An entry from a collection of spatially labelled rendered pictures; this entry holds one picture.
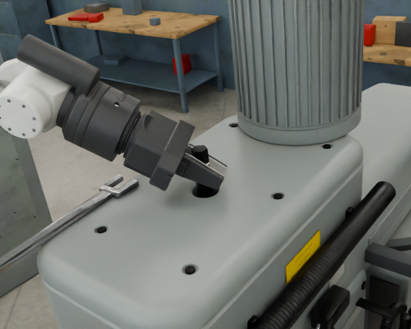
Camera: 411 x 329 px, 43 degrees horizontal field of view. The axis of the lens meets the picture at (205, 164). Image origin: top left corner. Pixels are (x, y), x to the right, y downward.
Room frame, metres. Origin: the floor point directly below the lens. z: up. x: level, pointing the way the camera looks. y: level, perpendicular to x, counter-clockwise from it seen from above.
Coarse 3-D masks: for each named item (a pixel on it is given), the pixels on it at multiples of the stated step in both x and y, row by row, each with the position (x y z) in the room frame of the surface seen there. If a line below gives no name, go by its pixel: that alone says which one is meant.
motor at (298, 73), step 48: (240, 0) 0.74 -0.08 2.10; (288, 0) 0.70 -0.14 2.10; (336, 0) 0.70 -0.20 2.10; (240, 48) 0.76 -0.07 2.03; (288, 48) 0.70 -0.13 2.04; (336, 48) 0.70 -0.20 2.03; (240, 96) 0.77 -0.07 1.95; (288, 96) 0.70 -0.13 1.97; (336, 96) 0.70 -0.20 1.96; (288, 144) 0.70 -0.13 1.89
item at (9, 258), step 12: (120, 180) 0.65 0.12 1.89; (132, 180) 0.64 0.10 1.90; (108, 192) 0.62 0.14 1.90; (120, 192) 0.61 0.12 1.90; (84, 204) 0.59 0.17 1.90; (96, 204) 0.59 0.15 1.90; (72, 216) 0.57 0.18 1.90; (48, 228) 0.55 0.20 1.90; (60, 228) 0.54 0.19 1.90; (36, 240) 0.52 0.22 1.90; (12, 252) 0.51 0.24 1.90; (24, 252) 0.50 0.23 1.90; (0, 264) 0.48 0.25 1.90; (12, 264) 0.49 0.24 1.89
